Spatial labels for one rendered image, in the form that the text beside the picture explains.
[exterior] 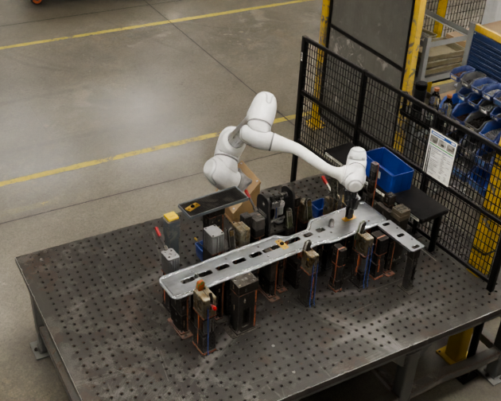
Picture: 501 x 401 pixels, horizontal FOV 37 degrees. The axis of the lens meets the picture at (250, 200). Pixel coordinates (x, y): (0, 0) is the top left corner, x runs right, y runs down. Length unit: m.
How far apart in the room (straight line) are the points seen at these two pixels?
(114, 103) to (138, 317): 3.93
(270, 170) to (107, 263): 2.53
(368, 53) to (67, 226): 2.81
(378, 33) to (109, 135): 2.61
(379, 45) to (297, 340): 3.06
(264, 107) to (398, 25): 2.21
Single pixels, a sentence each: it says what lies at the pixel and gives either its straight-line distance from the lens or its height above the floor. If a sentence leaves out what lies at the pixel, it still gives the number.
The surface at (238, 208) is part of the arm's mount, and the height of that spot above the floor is 0.82.
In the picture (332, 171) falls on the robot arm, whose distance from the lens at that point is 3.96.
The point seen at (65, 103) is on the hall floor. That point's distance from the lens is 7.74.
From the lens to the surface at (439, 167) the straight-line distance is 4.47.
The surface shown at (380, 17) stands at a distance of 6.24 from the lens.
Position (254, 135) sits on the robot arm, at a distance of 4.04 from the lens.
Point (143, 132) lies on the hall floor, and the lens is 7.15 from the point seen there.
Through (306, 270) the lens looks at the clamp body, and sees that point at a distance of 4.02.
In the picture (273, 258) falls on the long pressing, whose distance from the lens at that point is 3.98.
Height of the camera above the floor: 3.47
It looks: 34 degrees down
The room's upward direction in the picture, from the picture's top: 3 degrees clockwise
